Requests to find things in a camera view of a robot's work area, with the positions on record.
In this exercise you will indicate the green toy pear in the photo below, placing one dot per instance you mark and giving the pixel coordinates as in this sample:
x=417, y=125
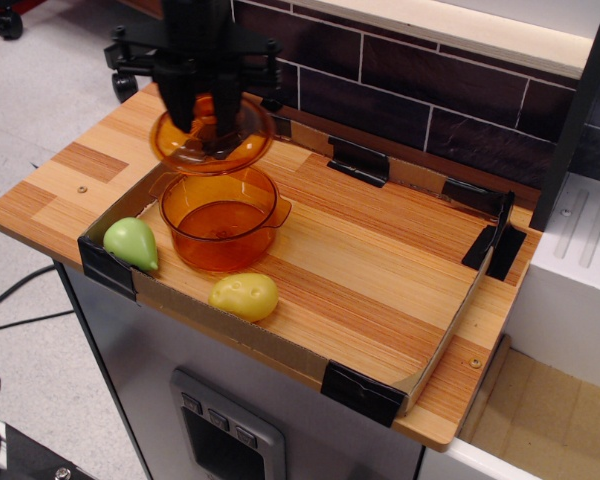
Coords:
x=132, y=240

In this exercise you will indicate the grey oven control panel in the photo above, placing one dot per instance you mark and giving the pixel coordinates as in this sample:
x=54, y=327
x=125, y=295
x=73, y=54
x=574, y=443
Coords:
x=226, y=441

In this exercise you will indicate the black caster wheel far left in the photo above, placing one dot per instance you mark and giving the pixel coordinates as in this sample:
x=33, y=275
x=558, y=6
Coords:
x=11, y=25

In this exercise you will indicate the black chair base with casters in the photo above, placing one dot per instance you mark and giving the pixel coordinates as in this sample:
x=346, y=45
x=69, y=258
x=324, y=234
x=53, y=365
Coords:
x=140, y=50

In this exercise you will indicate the yellow toy potato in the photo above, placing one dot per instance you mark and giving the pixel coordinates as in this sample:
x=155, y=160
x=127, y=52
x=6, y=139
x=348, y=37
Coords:
x=249, y=296

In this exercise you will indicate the black right shelf post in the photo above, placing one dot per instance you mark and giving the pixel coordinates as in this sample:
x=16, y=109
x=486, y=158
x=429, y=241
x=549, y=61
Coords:
x=578, y=114

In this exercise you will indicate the cardboard fence with black tape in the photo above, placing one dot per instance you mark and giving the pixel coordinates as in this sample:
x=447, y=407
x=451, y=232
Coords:
x=395, y=280

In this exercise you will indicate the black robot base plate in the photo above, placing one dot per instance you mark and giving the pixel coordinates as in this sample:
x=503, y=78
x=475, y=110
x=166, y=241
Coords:
x=21, y=457

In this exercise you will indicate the white toy sink unit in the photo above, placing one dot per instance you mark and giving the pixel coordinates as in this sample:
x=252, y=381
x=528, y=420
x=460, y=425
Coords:
x=555, y=318

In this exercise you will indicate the light wooden shelf board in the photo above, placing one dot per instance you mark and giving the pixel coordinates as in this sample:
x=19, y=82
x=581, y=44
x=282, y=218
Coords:
x=488, y=35

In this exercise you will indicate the orange transparent plastic pot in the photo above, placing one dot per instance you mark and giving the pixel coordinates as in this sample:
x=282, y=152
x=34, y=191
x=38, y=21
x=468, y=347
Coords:
x=221, y=223

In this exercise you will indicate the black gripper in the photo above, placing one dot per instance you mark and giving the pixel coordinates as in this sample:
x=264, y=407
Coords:
x=205, y=32

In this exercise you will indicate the orange transparent pot lid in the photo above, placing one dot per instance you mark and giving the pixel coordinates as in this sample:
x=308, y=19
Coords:
x=202, y=151

